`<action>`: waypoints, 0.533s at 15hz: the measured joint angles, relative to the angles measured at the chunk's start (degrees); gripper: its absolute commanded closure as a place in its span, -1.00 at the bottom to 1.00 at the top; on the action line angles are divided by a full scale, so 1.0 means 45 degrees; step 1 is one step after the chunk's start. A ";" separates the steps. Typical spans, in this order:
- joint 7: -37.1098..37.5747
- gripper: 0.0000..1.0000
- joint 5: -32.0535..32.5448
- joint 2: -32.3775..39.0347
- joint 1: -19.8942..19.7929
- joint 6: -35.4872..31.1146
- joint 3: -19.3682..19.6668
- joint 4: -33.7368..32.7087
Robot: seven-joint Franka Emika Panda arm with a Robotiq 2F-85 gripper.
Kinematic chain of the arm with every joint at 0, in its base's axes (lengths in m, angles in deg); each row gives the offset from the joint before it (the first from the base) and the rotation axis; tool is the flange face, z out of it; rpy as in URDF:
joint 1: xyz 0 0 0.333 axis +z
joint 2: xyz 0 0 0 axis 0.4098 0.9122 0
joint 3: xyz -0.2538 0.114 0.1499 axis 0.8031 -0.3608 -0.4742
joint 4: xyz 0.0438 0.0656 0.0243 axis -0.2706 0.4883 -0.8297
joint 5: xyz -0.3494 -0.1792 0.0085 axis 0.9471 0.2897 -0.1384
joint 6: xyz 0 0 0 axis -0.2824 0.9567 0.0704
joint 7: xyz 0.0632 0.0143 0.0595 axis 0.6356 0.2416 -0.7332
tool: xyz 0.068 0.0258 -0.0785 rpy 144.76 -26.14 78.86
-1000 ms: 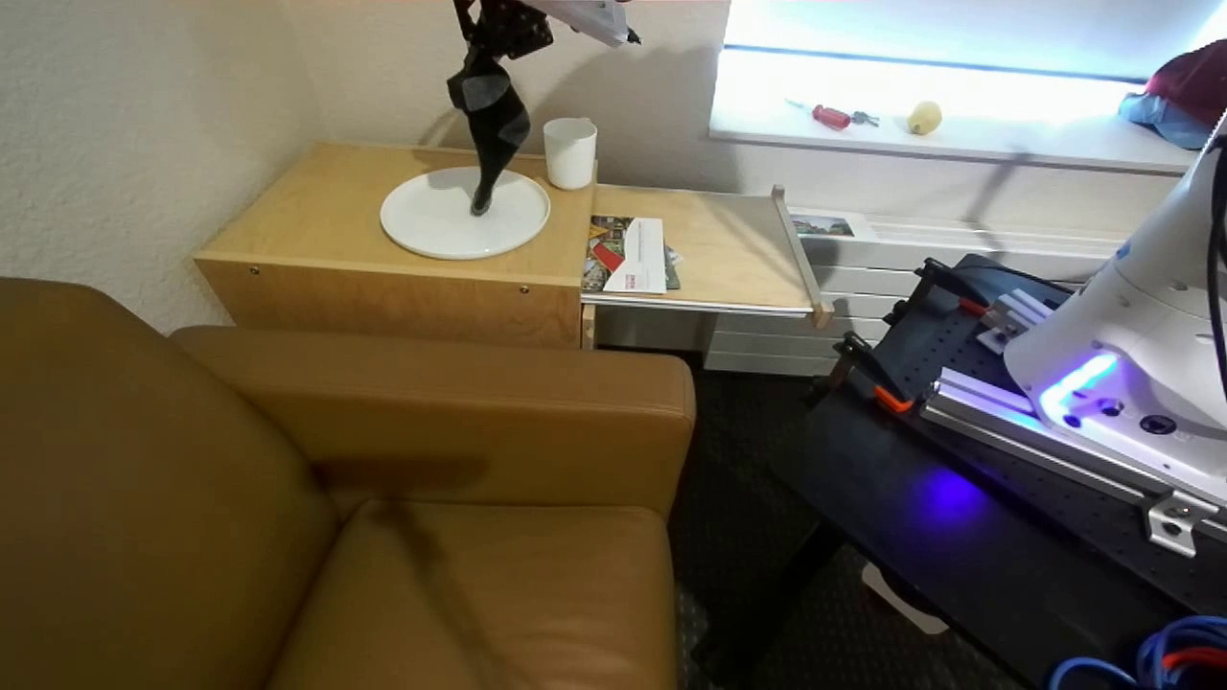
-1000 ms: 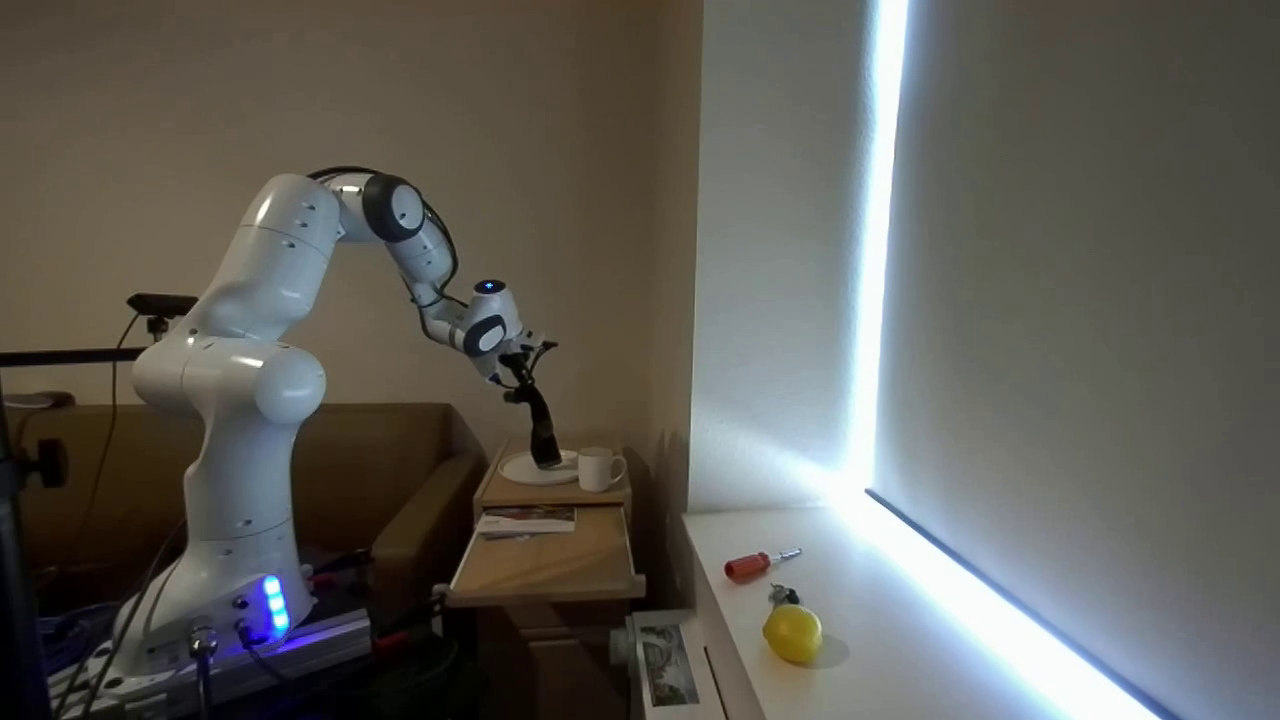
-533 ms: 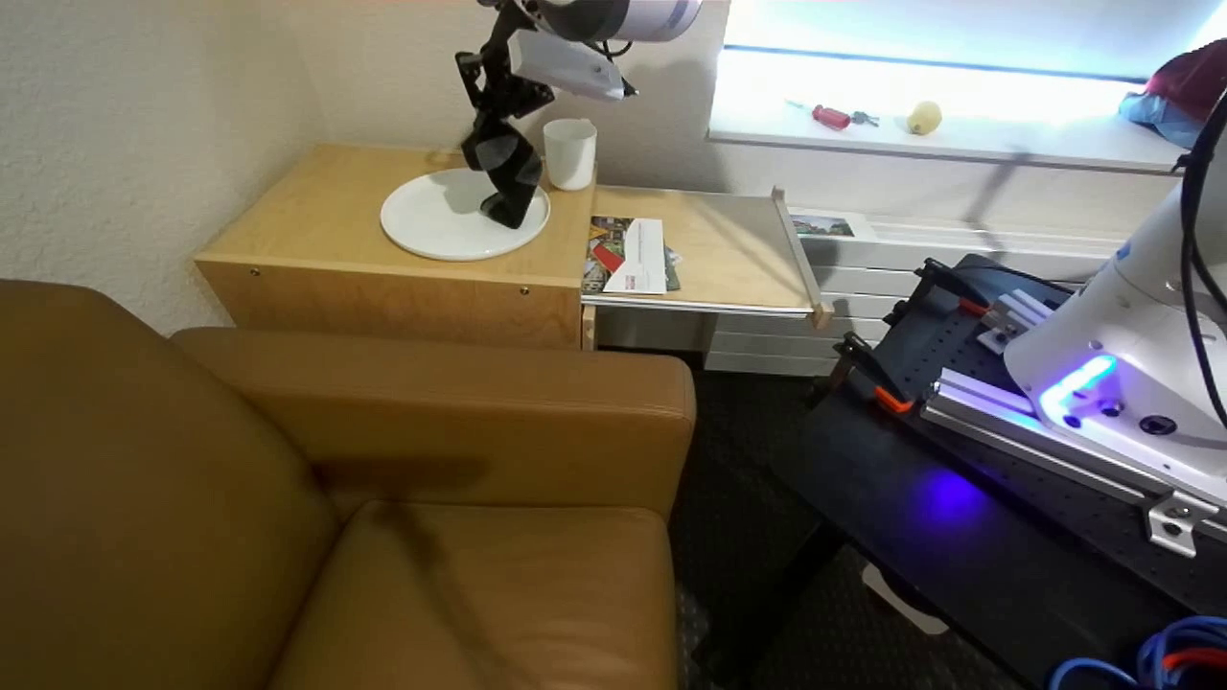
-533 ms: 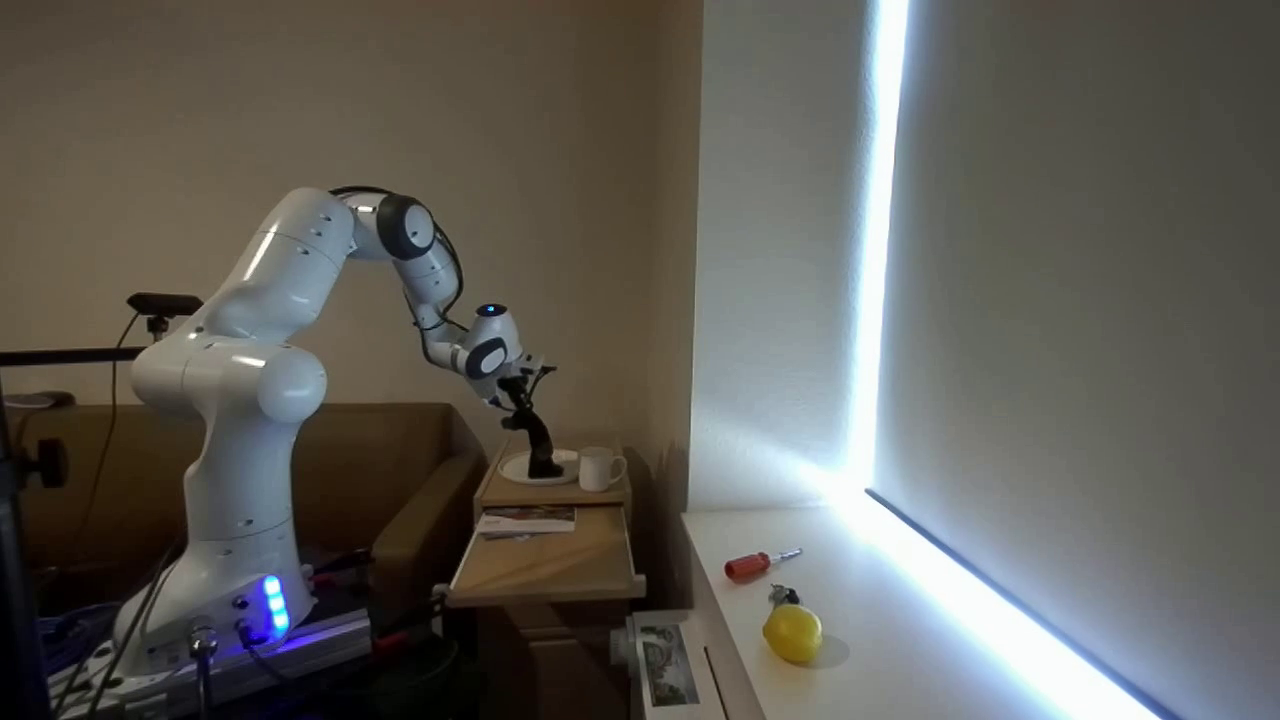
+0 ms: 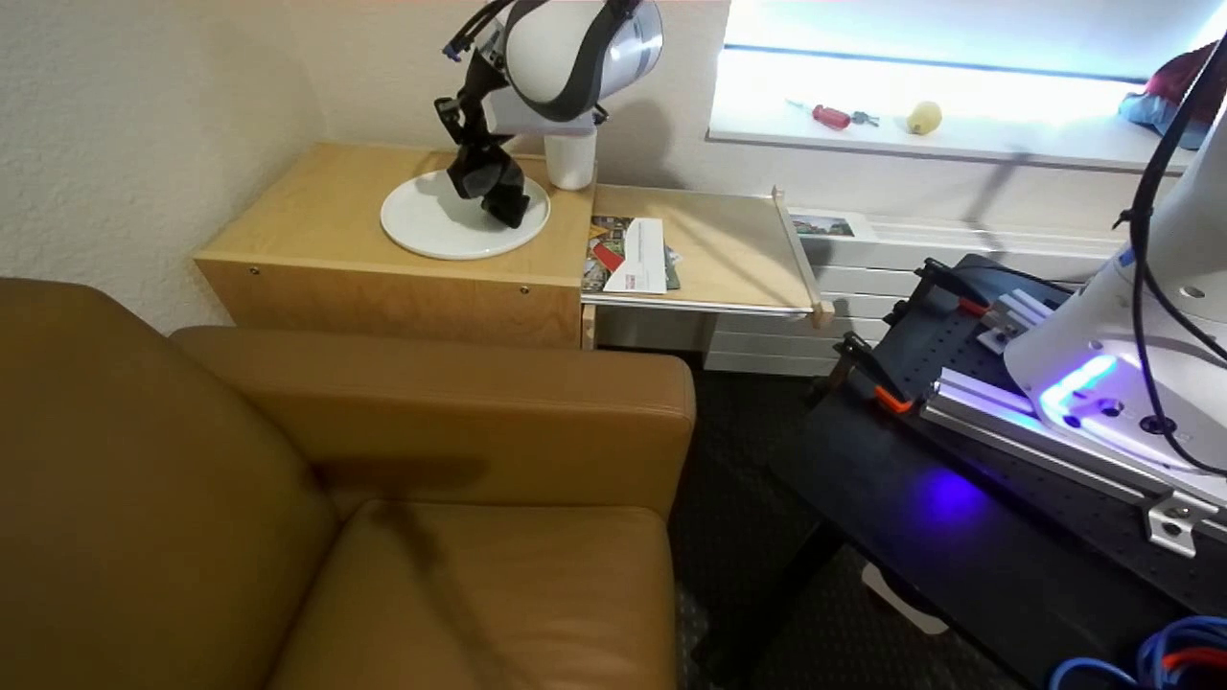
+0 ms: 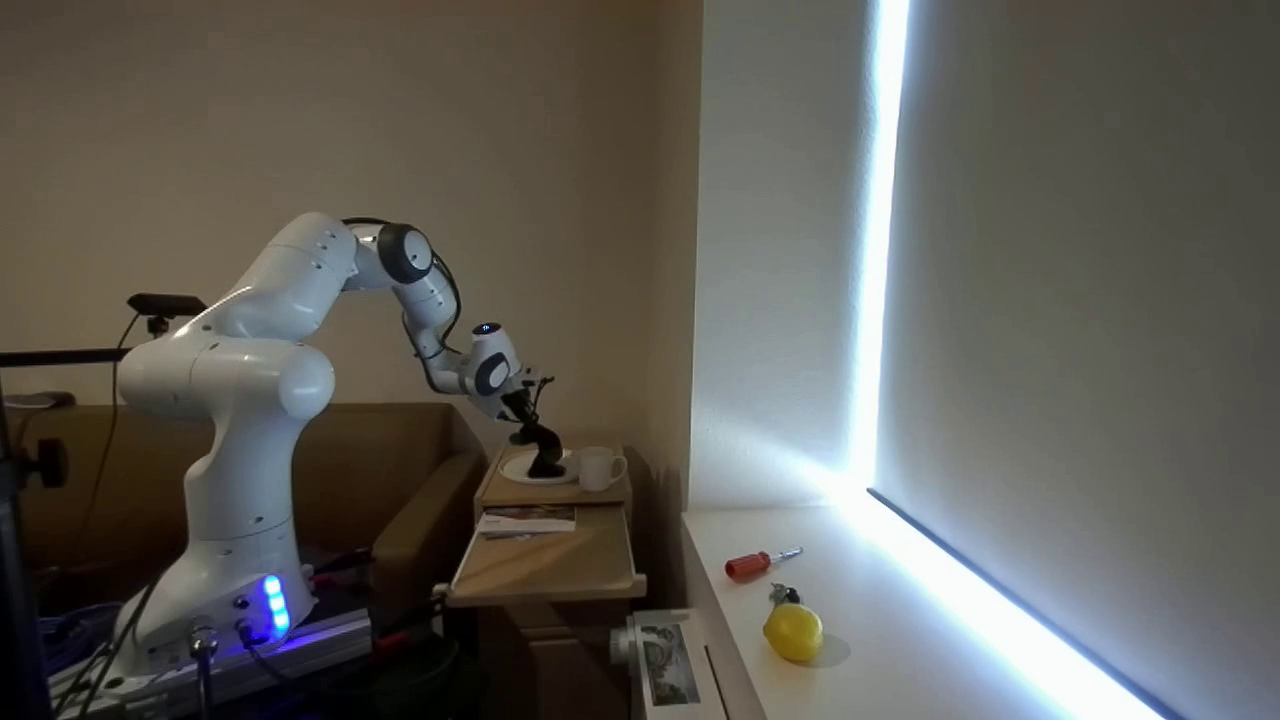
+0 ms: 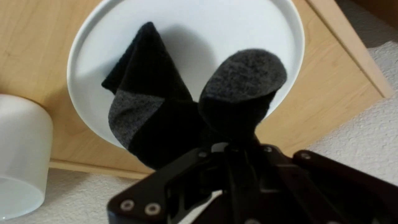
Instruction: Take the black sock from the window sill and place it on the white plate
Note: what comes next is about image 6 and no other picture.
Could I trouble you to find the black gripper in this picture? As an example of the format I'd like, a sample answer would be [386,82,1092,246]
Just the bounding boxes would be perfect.
[500,371,561,454]

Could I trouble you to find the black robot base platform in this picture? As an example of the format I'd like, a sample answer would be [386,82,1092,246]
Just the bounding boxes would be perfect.
[46,597,379,720]

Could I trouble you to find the white round plate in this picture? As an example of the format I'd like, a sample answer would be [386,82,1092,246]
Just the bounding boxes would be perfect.
[492,447,589,493]

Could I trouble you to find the white mug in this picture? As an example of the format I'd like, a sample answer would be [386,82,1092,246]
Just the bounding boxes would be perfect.
[571,445,633,498]

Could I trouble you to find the white brochure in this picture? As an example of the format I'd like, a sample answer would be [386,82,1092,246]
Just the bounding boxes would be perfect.
[475,513,584,542]

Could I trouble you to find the wooden pull-out shelf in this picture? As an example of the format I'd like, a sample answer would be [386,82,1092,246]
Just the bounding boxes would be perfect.
[446,506,652,614]

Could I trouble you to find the brown leather armchair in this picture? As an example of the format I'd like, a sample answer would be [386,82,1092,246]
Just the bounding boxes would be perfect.
[0,402,492,620]

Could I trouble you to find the yellow lemon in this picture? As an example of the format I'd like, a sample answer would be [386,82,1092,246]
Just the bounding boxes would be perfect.
[759,581,830,667]

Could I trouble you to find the grey roller blind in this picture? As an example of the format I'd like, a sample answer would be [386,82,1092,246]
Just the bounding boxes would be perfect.
[864,0,1280,720]

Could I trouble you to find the white wall heater unit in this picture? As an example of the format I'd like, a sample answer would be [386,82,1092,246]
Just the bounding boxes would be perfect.
[605,609,733,720]

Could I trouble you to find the black camera on stand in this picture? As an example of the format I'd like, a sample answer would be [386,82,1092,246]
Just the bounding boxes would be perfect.
[125,287,214,339]

